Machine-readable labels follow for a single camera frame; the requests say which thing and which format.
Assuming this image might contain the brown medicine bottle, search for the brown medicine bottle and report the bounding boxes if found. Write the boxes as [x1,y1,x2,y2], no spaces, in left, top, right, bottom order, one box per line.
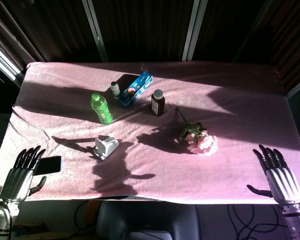
[150,89,166,117]

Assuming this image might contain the pink artificial flower bouquet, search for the pink artificial flower bouquet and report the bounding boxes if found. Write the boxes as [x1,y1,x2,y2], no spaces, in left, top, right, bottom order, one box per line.
[175,107,219,157]

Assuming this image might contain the green plastic bottle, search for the green plastic bottle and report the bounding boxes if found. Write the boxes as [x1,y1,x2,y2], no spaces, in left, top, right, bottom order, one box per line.
[90,92,114,125]

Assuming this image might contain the black smartphone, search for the black smartphone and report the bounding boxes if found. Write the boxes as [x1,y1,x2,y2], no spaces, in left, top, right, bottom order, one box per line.
[32,155,62,176]

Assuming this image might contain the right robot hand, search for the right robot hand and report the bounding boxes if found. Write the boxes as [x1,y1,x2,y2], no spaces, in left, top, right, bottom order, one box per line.
[246,144,300,207]

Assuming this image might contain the blue toothpaste box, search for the blue toothpaste box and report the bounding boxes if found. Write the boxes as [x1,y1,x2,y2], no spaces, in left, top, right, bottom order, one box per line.
[118,71,154,109]

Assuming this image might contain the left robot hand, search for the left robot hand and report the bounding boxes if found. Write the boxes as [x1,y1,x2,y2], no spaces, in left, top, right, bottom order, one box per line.
[0,145,48,204]

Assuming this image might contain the pink tablecloth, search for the pink tablecloth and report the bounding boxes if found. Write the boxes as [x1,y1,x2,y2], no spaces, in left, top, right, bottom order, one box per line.
[0,61,300,205]

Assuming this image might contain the small white bottle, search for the small white bottle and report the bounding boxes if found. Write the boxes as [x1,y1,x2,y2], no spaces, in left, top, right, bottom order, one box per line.
[110,81,121,99]

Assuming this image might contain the dark office chair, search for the dark office chair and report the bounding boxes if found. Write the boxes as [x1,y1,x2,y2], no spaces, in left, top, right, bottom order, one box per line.
[94,200,201,240]

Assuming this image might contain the black floor cables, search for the black floor cables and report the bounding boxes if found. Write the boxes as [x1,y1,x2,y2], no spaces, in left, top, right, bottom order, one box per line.
[226,203,290,240]

